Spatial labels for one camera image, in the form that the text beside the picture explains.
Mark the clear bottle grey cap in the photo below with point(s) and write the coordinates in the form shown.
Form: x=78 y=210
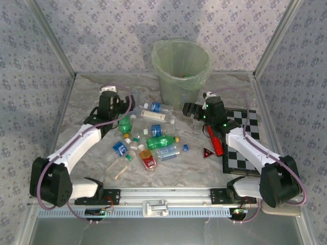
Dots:
x=136 y=94

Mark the slim green bottle yellow cap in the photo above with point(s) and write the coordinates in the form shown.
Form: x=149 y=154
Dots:
x=125 y=126

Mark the white rectangular box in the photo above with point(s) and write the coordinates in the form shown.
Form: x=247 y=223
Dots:
x=153 y=115

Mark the crushed green bottle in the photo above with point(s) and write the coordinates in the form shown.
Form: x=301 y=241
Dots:
x=186 y=75

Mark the small white green bottle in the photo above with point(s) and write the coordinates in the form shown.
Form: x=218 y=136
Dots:
x=132 y=146

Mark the stout green bottle yellow cap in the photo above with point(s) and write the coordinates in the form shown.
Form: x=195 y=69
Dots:
x=159 y=142

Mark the pale blue label bottle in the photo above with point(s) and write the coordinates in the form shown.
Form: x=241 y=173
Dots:
x=167 y=152

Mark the clear bottle green white cap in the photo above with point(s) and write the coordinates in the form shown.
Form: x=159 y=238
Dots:
x=130 y=155

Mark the red label orange drink bottle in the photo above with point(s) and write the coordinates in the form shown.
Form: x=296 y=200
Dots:
x=148 y=160

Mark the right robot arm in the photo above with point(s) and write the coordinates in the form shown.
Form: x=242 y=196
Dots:
x=276 y=183

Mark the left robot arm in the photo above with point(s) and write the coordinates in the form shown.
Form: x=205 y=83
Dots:
x=76 y=148

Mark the pale green plastic bin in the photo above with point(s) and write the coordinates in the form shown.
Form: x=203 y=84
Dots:
x=178 y=97

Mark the green translucent bin liner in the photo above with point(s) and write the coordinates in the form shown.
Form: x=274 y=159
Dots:
x=156 y=60

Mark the red glitter tube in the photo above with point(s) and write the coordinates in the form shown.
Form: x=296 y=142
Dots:
x=217 y=145

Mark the black grey chessboard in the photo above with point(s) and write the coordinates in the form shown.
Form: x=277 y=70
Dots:
x=251 y=120

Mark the red black triangle badge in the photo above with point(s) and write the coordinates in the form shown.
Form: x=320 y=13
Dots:
x=208 y=153

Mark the small circuit board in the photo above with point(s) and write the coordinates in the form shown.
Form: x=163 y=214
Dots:
x=94 y=211
x=238 y=211

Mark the metal sheet panel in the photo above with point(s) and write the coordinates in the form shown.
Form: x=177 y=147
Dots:
x=163 y=232

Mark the grey oval pad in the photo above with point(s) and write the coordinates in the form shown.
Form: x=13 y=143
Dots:
x=287 y=211

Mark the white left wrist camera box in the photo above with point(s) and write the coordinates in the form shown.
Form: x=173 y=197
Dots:
x=108 y=89

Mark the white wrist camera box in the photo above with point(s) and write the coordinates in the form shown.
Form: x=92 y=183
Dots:
x=108 y=89
x=208 y=95

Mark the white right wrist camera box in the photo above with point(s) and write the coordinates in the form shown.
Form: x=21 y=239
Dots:
x=208 y=95

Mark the aluminium side rail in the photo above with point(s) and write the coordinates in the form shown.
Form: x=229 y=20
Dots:
x=65 y=102
x=264 y=102

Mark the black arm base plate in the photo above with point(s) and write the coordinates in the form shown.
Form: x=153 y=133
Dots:
x=217 y=196
x=115 y=196

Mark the aluminium mounting rail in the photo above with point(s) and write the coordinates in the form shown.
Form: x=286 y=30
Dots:
x=163 y=195

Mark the aluminium frame post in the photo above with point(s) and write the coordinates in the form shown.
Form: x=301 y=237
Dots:
x=276 y=38
x=54 y=38

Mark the white latch bracket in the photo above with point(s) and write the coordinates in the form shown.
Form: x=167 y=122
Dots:
x=154 y=208

